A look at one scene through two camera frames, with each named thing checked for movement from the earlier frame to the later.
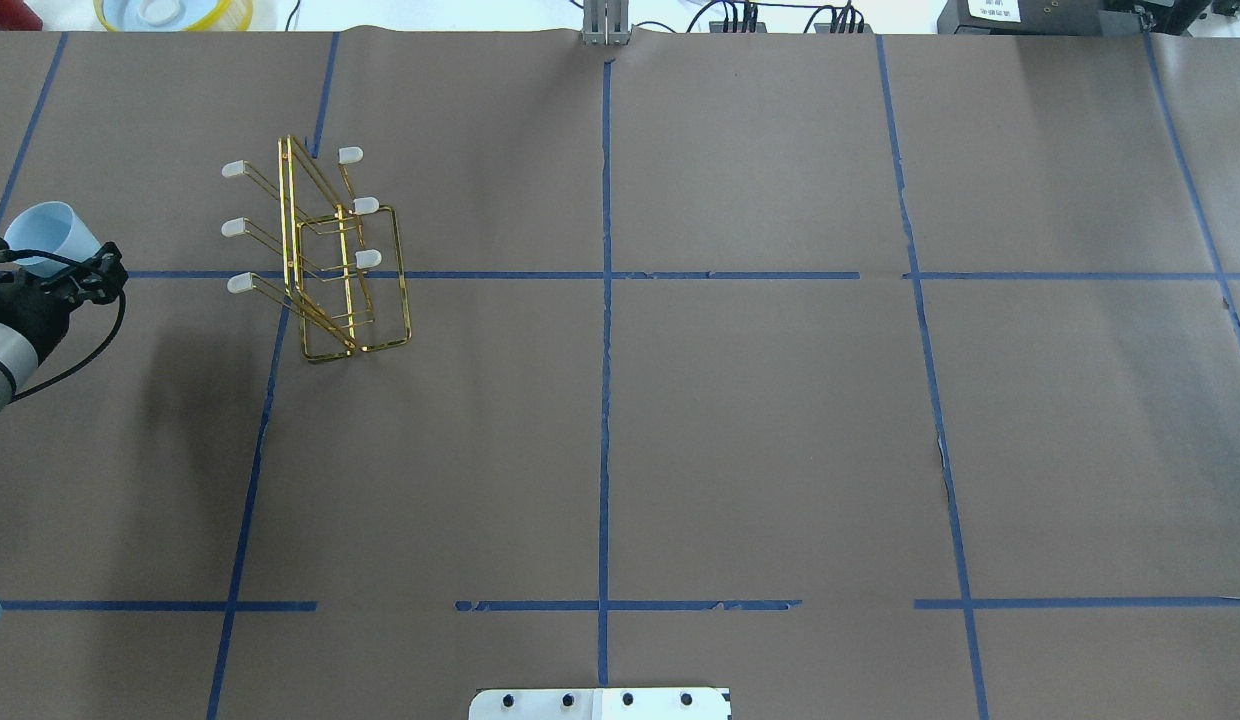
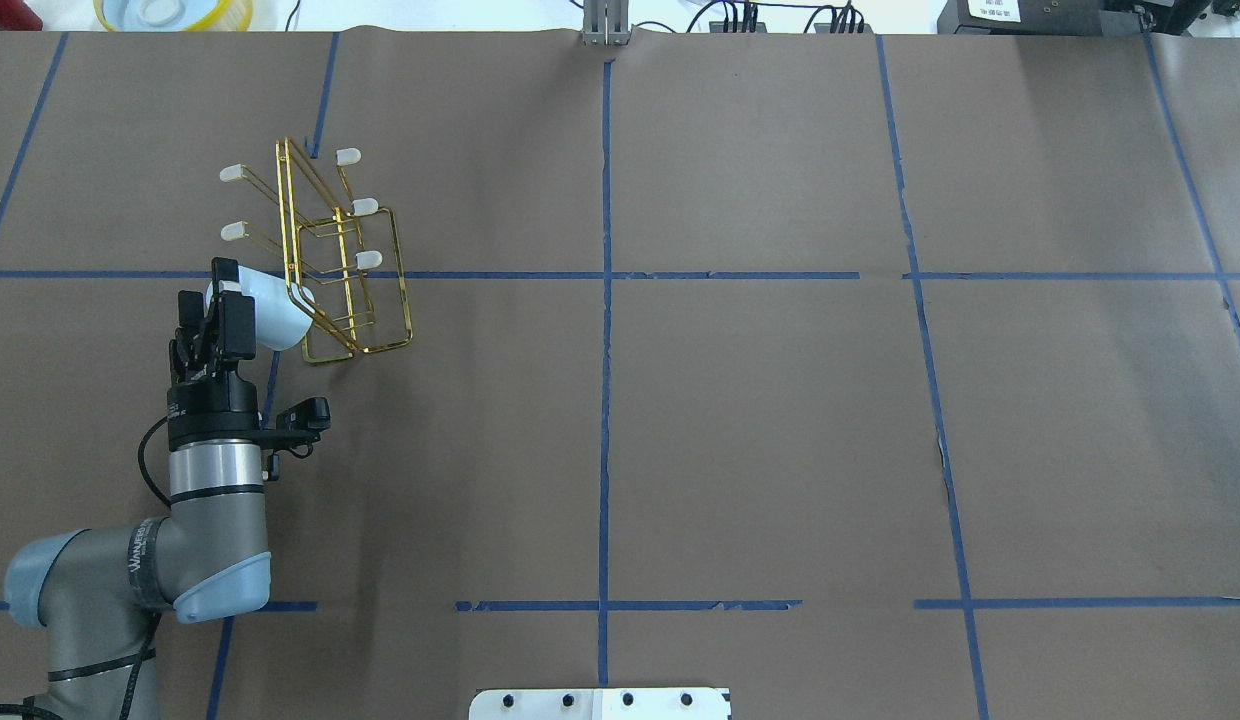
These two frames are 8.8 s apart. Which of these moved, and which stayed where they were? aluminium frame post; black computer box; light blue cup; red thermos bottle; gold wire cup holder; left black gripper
Moved: light blue cup; left black gripper
Stayed: gold wire cup holder; aluminium frame post; black computer box; red thermos bottle
